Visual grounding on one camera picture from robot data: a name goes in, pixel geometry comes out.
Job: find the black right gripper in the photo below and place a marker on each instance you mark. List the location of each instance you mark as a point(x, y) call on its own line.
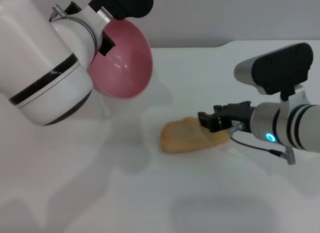
point(237, 113)

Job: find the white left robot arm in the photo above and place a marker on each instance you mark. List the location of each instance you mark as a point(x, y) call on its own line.
point(37, 55)

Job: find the pink plastic bowl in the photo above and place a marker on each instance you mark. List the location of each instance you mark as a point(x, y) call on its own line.
point(125, 68)

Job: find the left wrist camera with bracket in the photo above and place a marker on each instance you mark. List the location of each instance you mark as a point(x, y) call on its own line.
point(125, 3)

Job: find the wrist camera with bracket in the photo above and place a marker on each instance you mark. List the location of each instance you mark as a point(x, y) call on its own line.
point(280, 68)
point(125, 3)

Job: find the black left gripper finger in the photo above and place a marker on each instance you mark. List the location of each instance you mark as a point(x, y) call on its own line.
point(107, 44)

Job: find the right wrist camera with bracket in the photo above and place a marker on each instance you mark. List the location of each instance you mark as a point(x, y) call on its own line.
point(280, 68)

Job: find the orange striped toy bread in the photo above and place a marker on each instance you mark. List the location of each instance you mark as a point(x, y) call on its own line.
point(182, 138)

